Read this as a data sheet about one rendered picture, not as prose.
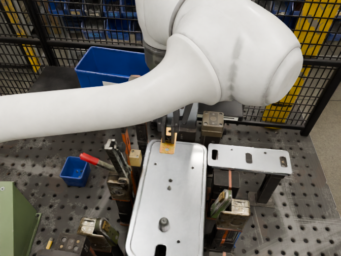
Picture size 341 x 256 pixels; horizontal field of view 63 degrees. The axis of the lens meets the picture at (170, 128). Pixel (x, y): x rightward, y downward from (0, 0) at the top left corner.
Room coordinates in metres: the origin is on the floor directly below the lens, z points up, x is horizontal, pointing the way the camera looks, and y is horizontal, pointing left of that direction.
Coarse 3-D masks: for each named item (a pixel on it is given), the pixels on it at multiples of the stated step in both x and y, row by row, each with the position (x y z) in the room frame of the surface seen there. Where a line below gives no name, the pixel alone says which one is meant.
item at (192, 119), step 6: (180, 108) 0.70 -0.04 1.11; (192, 108) 0.69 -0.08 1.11; (168, 114) 0.70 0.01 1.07; (180, 114) 0.70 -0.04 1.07; (192, 114) 0.69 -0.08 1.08; (168, 120) 0.70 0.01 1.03; (192, 120) 0.69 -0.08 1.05; (180, 126) 0.70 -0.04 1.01; (186, 126) 0.70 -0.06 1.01; (192, 126) 0.69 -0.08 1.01
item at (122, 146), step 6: (108, 144) 0.45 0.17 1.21; (114, 144) 0.47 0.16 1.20; (120, 144) 0.45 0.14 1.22; (108, 150) 0.44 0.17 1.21; (114, 150) 0.46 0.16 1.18; (120, 150) 0.44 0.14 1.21; (114, 156) 0.44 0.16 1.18; (120, 156) 0.46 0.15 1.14; (114, 162) 0.44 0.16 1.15; (120, 162) 0.46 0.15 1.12; (120, 168) 0.44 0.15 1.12; (126, 168) 0.46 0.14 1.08; (120, 174) 0.44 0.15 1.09
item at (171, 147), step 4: (168, 128) 0.48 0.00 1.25; (168, 132) 0.47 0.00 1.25; (168, 136) 0.45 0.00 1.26; (176, 136) 0.45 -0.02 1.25; (168, 140) 0.43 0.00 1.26; (160, 144) 0.43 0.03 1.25; (164, 144) 0.43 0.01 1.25; (168, 144) 0.43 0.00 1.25; (172, 144) 0.43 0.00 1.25; (160, 148) 0.41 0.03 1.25; (164, 148) 0.41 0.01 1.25; (168, 148) 0.42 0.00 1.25; (172, 148) 0.41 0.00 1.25; (160, 152) 0.40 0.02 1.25; (164, 152) 0.40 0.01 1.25; (168, 152) 0.40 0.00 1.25; (172, 152) 0.40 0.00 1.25
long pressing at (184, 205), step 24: (192, 144) 0.62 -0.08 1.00; (144, 168) 0.51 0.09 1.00; (168, 168) 0.51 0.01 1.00; (144, 192) 0.42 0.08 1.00; (168, 192) 0.42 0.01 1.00; (192, 192) 0.42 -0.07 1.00; (144, 216) 0.34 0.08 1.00; (168, 216) 0.34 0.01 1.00; (192, 216) 0.34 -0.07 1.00; (144, 240) 0.27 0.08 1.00; (168, 240) 0.27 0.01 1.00; (192, 240) 0.27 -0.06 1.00
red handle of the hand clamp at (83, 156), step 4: (80, 156) 0.46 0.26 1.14; (84, 156) 0.46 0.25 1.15; (88, 156) 0.47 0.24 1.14; (92, 156) 0.47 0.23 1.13; (84, 160) 0.46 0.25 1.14; (88, 160) 0.46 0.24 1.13; (92, 160) 0.46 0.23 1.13; (96, 160) 0.46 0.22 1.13; (92, 164) 0.45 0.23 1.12; (96, 164) 0.45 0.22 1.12; (100, 164) 0.46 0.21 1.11; (104, 164) 0.46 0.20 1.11; (108, 164) 0.46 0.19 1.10; (104, 168) 0.45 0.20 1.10; (108, 168) 0.45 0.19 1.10; (112, 168) 0.45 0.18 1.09; (116, 172) 0.45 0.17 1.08
